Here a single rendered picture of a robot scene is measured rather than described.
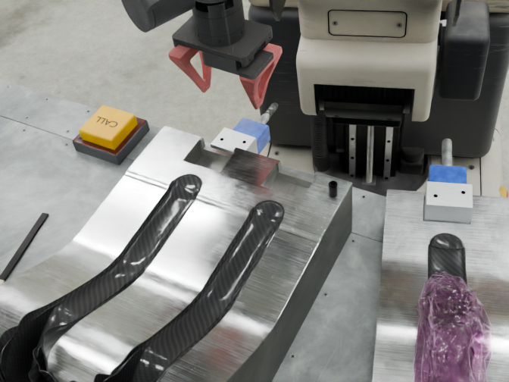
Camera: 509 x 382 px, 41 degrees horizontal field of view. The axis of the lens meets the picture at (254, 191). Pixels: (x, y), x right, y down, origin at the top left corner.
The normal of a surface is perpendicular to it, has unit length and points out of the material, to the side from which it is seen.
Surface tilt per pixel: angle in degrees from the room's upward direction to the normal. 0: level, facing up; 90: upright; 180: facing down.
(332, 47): 8
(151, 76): 0
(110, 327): 26
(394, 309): 20
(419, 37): 98
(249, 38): 0
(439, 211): 90
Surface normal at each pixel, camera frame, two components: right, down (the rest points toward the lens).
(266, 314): -0.08, -0.70
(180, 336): 0.14, -0.90
